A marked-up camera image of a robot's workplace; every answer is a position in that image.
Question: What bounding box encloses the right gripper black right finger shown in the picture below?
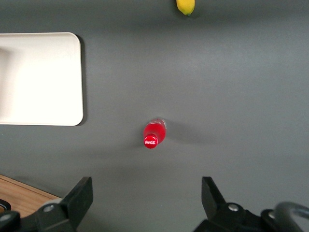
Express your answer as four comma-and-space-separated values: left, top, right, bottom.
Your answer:
192, 176, 263, 232

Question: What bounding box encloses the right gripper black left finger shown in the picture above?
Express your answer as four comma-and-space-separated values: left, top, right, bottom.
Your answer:
20, 176, 94, 232

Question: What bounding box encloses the yellow lemon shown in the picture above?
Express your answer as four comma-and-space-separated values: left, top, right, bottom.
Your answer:
175, 0, 196, 16

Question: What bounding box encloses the grey cable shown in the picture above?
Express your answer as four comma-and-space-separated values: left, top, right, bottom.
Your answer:
273, 202, 309, 232

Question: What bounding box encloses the white rectangular tray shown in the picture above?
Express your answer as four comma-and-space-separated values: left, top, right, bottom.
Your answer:
0, 32, 84, 127

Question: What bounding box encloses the light wooden board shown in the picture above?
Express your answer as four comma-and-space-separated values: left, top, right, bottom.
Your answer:
0, 174, 62, 218

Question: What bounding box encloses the red coke bottle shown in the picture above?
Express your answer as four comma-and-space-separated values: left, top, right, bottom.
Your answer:
142, 117, 168, 150

